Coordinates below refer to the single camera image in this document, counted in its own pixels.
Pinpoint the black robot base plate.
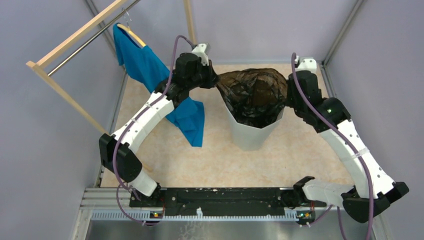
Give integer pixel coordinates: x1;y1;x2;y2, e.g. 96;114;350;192
81;187;332;228

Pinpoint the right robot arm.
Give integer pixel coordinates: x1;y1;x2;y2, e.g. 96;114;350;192
286;70;410;223

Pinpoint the black trash bag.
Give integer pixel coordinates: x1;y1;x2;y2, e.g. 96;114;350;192
216;68;288;129

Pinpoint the wooden clothes rack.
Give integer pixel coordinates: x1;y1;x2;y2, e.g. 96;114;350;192
30;0;195;171

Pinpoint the wooden clothes hanger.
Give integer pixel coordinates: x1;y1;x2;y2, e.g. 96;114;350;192
117;8;146;48

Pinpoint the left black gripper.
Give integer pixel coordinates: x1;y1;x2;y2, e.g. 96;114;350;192
186;59;220;90

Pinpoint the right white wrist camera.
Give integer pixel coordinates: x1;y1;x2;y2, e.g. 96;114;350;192
294;55;318;74

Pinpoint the white plastic trash bin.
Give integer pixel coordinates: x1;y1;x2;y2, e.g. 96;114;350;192
225;107;284;151

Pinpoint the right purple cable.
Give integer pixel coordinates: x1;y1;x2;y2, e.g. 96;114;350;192
290;52;375;240

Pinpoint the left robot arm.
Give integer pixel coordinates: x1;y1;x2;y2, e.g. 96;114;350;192
99;50;218;207

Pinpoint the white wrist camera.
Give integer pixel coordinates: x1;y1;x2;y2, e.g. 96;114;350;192
294;55;318;74
191;42;211;66

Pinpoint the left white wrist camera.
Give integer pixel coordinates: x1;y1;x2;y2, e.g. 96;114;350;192
191;42;211;66

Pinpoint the blue t-shirt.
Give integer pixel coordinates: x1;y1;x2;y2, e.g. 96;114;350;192
113;23;205;147

